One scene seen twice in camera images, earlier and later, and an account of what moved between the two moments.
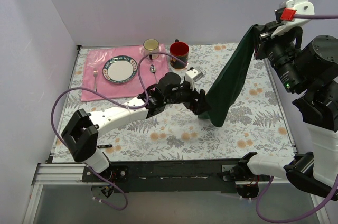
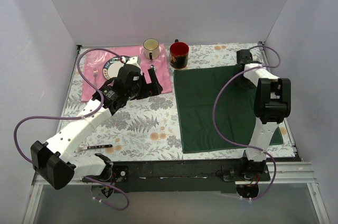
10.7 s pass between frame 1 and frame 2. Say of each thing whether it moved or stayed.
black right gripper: moved
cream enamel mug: stayed
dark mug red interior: stayed
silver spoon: stayed
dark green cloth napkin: moved
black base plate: stayed
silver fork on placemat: stayed
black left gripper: moved
